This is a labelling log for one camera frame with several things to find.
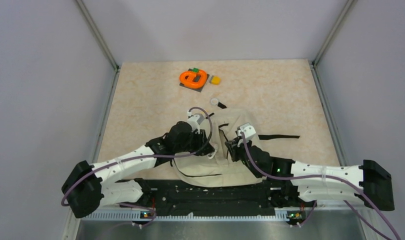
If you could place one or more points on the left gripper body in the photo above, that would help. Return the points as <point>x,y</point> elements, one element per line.
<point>195,143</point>

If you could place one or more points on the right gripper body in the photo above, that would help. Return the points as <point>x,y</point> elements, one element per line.
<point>238,152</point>

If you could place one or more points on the cream canvas backpack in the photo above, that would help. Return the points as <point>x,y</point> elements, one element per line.
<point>219,170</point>

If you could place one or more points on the yellow toy block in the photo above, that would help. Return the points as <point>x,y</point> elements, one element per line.
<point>215,80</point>

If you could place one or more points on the pink white eraser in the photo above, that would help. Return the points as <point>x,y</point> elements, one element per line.
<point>215,150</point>

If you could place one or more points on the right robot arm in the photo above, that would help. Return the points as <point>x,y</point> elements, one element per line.
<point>302,183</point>

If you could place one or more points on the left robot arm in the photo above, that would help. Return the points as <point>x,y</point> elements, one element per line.
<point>90,186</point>

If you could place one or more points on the orange plastic toy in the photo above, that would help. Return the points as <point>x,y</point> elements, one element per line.
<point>193,78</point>

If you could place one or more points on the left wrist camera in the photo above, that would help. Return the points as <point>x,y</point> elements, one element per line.
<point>195,120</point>

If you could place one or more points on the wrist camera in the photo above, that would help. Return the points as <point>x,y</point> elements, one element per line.
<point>195,120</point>
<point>245,133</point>

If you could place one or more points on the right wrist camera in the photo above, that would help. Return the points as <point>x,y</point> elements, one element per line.
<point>245,133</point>

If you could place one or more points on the grey toy base plate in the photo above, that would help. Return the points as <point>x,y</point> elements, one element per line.
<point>194,86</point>

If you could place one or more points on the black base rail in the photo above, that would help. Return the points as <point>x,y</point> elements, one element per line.
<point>178,198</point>

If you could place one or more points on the aluminium frame rail left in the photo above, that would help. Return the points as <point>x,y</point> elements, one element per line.
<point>95,69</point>

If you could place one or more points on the aluminium frame rail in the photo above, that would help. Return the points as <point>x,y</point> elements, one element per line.
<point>95,69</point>
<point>323,80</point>

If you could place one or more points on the aluminium frame rail right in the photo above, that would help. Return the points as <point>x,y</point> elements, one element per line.
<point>323,80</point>

